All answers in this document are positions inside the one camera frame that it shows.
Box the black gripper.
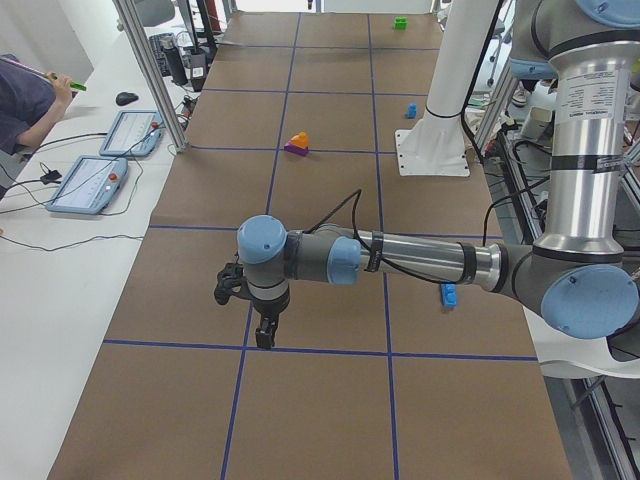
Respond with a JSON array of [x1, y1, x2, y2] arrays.
[[248, 282, 290, 348]]

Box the purple trapezoid block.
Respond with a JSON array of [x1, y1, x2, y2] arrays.
[[284, 141, 309, 156]]

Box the orange trapezoid block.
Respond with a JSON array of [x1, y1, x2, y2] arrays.
[[289, 131, 309, 150]]

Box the long blue block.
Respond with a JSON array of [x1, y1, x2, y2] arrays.
[[440, 283, 458, 309]]

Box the brown paper table mat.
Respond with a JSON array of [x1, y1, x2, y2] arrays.
[[50, 13, 571, 479]]

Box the lower teach pendant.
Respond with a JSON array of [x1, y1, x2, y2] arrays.
[[45, 155, 128, 215]]

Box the teach pendant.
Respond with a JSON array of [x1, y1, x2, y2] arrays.
[[99, 110, 163, 157], [45, 155, 128, 215]]

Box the upper teach pendant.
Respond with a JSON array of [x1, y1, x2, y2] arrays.
[[99, 110, 163, 157]]

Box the black water bottle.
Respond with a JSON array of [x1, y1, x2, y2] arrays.
[[161, 37, 189, 86]]

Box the black computer mouse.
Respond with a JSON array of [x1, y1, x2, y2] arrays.
[[115, 92, 139, 106]]

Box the black keyboard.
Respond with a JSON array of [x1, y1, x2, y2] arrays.
[[148, 33, 175, 77]]

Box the seated person in blue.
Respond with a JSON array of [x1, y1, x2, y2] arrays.
[[1, 61, 73, 155]]

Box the green two-stud block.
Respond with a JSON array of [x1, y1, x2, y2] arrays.
[[393, 16, 408, 30]]

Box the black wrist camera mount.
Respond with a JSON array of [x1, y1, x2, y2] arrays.
[[213, 263, 251, 305]]

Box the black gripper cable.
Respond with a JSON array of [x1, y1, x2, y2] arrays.
[[304, 188, 451, 286]]

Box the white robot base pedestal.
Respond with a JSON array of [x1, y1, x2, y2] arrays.
[[395, 0, 501, 177]]

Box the aluminium frame post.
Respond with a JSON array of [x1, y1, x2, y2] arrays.
[[113, 0, 188, 153]]

